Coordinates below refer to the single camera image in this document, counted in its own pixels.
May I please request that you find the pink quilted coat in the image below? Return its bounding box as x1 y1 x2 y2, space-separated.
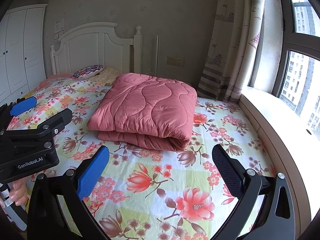
87 73 197 152

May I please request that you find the person's left hand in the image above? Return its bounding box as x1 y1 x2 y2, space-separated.
9 178 30 206

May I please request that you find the white wardrobe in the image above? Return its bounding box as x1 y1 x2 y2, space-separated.
1 4 47 104

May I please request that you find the colourful patterned pillow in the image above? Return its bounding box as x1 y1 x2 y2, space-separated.
71 64 105 80

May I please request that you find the beige window sill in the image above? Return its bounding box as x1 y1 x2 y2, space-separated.
238 87 319 237

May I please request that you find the floral bed sheet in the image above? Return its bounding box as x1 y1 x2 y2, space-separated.
9 77 275 239

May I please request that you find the cream textured pillow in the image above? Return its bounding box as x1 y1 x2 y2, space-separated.
89 68 121 87

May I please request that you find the white wooden headboard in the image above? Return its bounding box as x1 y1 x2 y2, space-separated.
50 22 143 75

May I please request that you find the dark framed window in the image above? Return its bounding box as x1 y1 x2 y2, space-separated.
272 0 319 134

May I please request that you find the slim desk lamp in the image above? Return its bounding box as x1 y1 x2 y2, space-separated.
144 34 160 76

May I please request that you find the patterned curtain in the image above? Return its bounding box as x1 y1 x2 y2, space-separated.
197 0 265 102

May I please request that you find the white wall switch panel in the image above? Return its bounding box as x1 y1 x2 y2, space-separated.
54 18 64 40

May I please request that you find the beige wall socket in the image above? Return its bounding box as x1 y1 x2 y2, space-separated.
167 57 184 67

